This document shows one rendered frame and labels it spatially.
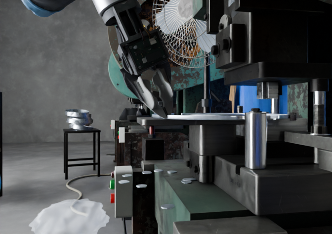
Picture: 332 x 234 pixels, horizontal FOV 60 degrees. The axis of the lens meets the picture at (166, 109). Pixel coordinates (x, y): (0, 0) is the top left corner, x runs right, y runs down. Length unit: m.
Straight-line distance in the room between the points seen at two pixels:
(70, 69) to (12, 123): 1.82
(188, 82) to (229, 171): 1.49
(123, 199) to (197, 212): 0.42
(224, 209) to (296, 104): 0.51
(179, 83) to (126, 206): 1.26
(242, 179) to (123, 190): 0.44
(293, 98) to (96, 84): 6.53
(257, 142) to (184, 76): 1.54
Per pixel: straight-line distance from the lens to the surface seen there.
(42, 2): 0.59
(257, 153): 0.47
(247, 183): 0.47
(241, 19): 0.66
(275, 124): 0.62
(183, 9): 1.49
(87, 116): 3.50
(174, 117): 0.53
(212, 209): 0.47
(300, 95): 0.90
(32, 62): 7.53
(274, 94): 0.68
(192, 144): 0.64
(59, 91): 7.34
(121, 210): 0.86
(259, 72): 0.59
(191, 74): 1.99
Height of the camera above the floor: 0.80
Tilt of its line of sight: level
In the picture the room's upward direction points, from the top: straight up
